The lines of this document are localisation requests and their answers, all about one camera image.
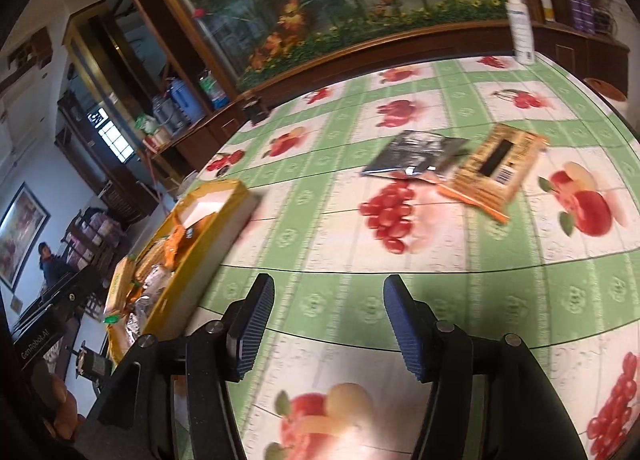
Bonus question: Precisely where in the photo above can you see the framed wall picture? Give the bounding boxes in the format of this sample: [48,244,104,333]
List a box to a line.
[0,182,50,293]

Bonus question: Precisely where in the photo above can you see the green label bottle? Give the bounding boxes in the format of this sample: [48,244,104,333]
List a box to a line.
[198,70,229,110]

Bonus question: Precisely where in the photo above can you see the white spray bottle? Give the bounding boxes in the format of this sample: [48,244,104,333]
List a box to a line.
[506,0,536,66]

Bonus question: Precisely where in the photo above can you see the left hand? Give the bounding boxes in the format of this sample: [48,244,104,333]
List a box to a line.
[30,369,85,443]

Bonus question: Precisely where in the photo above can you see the purple bottle right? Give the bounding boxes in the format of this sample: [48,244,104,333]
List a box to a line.
[580,0,596,34]

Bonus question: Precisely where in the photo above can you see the clear plastic snack wrapper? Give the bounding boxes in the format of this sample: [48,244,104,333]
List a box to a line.
[125,264,172,345]

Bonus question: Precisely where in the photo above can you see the purple bottle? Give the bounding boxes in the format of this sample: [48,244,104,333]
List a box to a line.
[580,0,596,34]
[570,0,584,32]

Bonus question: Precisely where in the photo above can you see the dark silver foil packet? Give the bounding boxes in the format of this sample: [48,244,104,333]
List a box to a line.
[360,130,468,184]

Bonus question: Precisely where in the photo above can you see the orange snack packet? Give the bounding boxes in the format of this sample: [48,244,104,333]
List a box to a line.
[163,211,216,272]

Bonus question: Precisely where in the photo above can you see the yellow white storage tray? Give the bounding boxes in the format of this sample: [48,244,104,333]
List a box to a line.
[105,180,258,364]

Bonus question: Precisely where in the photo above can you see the purple bottle left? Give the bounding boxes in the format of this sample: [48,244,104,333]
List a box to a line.
[570,0,584,32]

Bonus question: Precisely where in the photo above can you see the yellow green cracker pack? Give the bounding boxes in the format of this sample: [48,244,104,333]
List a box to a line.
[103,255,136,324]

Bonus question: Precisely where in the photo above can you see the long orange biscuit pack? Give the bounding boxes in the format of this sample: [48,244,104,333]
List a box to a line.
[437,123,548,224]

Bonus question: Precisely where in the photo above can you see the green-end cracker pack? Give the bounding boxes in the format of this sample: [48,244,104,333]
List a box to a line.
[134,238,166,287]

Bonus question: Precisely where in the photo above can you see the white stool orange top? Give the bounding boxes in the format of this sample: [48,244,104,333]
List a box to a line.
[585,78,628,116]

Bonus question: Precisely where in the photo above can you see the fruit pattern tablecloth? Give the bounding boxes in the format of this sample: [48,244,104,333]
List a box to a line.
[191,56,639,459]

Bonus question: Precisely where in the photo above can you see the person in dark clothes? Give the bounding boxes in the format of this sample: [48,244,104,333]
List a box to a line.
[38,242,76,288]

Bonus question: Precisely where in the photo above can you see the blue water jug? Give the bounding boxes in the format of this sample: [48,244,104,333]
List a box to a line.
[168,79,204,124]

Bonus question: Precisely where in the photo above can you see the small black box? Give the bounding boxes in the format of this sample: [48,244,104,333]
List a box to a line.
[243,97,270,125]

